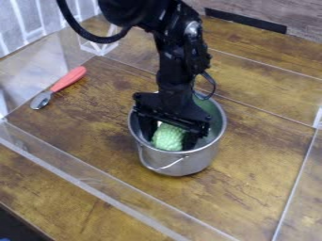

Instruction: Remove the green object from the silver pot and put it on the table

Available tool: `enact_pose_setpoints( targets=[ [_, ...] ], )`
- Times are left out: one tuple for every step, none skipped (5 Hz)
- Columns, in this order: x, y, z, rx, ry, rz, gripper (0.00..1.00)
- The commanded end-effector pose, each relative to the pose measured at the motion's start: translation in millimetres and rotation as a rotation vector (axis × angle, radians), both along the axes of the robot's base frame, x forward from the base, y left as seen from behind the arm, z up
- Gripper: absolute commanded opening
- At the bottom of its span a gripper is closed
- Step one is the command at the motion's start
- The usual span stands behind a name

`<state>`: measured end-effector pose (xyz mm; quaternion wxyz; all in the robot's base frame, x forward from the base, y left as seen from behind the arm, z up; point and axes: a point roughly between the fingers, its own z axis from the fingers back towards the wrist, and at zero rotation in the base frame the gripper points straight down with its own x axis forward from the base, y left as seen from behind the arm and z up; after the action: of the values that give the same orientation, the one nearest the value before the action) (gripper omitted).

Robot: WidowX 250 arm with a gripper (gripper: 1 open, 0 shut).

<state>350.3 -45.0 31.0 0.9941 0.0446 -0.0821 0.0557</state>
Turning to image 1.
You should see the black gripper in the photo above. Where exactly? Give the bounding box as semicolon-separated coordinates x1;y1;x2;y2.
134;84;211;151

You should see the green bumpy gourd toy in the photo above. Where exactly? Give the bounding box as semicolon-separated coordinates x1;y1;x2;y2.
152;123;185;151

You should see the silver metal pot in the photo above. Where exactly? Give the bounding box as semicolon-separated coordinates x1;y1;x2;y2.
128;98;226;176

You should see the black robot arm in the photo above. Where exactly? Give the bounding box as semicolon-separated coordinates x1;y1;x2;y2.
98;0;211;151

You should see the clear acrylic front barrier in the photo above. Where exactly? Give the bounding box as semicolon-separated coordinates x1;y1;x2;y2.
0;119;239;241

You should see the clear acrylic corner bracket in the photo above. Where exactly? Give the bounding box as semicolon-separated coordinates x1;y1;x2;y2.
78;24;118;56

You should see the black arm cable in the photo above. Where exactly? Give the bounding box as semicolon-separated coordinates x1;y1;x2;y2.
55;0;132;44

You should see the red handled metal spoon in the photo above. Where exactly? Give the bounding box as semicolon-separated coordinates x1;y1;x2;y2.
31;66;87;110

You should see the black wall strip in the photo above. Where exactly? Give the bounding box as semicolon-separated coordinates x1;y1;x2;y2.
205;8;289;34

